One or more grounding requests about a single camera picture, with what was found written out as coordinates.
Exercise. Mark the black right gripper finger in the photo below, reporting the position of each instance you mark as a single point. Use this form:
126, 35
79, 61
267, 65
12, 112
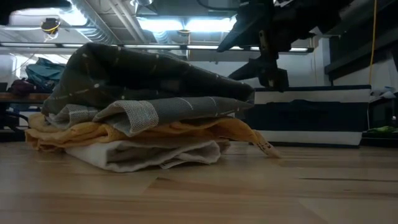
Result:
245, 35
267, 74

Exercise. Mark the navy white striped fabric basket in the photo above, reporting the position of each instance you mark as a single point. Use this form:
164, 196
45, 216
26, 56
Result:
311, 109

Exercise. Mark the grey checked towel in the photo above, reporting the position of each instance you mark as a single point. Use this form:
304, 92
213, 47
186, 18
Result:
140, 77

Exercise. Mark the white checked towel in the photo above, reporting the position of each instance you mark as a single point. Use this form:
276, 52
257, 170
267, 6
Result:
140, 155

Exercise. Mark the orange towel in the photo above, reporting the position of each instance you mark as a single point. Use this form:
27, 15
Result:
77, 133

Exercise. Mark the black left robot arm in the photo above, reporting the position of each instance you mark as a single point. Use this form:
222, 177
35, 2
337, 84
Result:
31, 3

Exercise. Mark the long ceiling light bar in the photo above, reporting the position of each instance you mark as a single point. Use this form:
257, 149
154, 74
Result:
155, 46

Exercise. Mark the white crumpled material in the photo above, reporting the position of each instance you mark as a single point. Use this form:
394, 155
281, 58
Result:
382, 93

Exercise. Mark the black side table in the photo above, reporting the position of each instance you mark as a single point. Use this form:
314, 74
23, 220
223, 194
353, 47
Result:
382, 112

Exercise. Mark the green object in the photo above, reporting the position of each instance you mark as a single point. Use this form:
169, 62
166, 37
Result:
382, 129

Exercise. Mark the wooden workbench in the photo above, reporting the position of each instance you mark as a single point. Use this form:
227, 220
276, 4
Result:
25, 98

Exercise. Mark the dark purple bag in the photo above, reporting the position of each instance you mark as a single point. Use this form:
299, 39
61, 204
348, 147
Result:
21, 87

